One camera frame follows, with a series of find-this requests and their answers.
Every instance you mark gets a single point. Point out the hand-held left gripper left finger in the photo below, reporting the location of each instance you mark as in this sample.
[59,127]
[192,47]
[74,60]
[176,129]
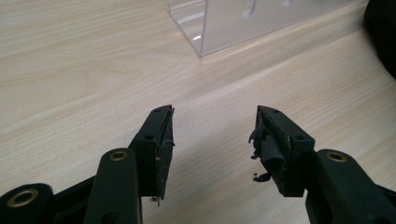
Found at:
[152,149]

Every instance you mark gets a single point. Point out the clear acrylic stand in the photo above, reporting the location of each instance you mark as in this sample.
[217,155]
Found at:
[246,21]

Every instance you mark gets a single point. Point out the black rounded object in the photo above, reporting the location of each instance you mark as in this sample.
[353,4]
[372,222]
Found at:
[383,34]

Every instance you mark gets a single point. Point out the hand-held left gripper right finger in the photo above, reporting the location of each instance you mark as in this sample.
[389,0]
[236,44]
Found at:
[295,155]

